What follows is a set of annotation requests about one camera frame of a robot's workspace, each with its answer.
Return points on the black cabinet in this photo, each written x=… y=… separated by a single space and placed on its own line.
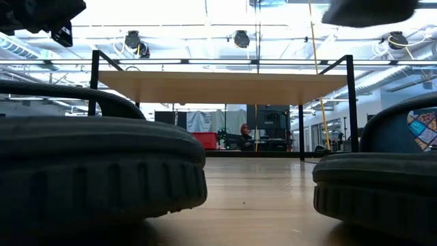
x=269 y=119

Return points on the black ceiling fixture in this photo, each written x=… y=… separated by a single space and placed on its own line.
x=396 y=40
x=143 y=50
x=241 y=39
x=132 y=39

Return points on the red plastic bin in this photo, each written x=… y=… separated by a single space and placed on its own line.
x=205 y=140

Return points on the grey tarp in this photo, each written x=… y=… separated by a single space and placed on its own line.
x=211 y=121

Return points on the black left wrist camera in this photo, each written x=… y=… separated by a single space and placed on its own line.
x=63 y=34

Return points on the black rubber slide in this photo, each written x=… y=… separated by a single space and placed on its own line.
x=102 y=164
x=375 y=191

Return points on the colourful patterned panel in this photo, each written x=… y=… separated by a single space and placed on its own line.
x=425 y=130

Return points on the thin yellow pole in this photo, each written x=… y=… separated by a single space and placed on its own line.
x=256 y=130

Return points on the black ceiling pole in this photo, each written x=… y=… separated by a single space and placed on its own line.
x=258 y=34

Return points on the black metal rig frame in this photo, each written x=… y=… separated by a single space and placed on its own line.
x=259 y=153

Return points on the wooden shelf with black legs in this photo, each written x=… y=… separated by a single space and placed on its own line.
x=222 y=89

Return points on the black panel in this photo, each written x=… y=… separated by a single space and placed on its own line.
x=169 y=119

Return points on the person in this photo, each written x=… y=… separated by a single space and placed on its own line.
x=244 y=131

